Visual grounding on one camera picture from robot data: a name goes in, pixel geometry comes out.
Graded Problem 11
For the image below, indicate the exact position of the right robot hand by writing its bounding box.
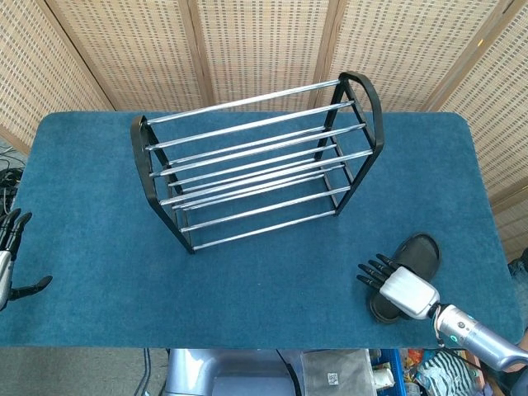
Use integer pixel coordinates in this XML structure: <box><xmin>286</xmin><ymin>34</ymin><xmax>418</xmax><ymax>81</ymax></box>
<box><xmin>356</xmin><ymin>253</ymin><xmax>441</xmax><ymax>321</ymax></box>

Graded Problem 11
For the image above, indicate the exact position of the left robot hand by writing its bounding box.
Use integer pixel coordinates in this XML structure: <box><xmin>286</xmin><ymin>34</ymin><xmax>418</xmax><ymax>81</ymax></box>
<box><xmin>0</xmin><ymin>208</ymin><xmax>54</xmax><ymax>313</ymax></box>

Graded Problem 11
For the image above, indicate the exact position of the black rubber slipper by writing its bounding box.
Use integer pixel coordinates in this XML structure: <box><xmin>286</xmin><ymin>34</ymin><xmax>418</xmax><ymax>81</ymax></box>
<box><xmin>368</xmin><ymin>233</ymin><xmax>442</xmax><ymax>323</ymax></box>

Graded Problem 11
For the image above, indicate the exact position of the black and chrome shoe rack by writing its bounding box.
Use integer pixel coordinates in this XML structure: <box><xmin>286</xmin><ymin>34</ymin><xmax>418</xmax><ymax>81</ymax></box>
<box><xmin>130</xmin><ymin>71</ymin><xmax>386</xmax><ymax>254</ymax></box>

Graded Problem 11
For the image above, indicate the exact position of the blue plastic crate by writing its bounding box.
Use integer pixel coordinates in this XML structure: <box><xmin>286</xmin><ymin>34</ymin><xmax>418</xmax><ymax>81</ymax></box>
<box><xmin>368</xmin><ymin>348</ymin><xmax>404</xmax><ymax>396</ymax></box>

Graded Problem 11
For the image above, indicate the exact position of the striped plastic bag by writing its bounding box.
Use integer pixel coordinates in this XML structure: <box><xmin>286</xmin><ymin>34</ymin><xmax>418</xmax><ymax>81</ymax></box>
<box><xmin>415</xmin><ymin>350</ymin><xmax>484</xmax><ymax>396</ymax></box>

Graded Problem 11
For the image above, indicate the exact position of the grey bag with QR label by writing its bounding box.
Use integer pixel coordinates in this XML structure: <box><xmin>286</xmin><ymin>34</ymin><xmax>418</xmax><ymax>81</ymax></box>
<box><xmin>299</xmin><ymin>349</ymin><xmax>379</xmax><ymax>396</ymax></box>

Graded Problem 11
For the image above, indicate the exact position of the blue felt table cover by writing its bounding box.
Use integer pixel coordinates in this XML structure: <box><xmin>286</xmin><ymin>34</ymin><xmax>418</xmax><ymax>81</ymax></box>
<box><xmin>0</xmin><ymin>110</ymin><xmax>523</xmax><ymax>350</ymax></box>

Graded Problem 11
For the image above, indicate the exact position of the grey robot torso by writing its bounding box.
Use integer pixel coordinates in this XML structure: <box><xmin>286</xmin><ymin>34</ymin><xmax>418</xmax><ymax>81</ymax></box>
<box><xmin>163</xmin><ymin>348</ymin><xmax>306</xmax><ymax>396</ymax></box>

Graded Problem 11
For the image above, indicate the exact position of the woven bamboo folding screen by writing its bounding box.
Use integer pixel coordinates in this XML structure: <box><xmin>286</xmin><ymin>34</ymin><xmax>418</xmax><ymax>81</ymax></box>
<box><xmin>0</xmin><ymin>0</ymin><xmax>528</xmax><ymax>262</ymax></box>

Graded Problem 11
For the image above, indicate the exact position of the black cable bundle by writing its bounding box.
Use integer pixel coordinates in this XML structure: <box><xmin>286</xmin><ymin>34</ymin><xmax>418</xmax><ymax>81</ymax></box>
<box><xmin>0</xmin><ymin>139</ymin><xmax>26</xmax><ymax>216</ymax></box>

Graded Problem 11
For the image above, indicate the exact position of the thin black cable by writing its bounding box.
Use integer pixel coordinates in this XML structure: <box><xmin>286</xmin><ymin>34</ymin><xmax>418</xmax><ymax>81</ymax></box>
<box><xmin>141</xmin><ymin>348</ymin><xmax>152</xmax><ymax>396</ymax></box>

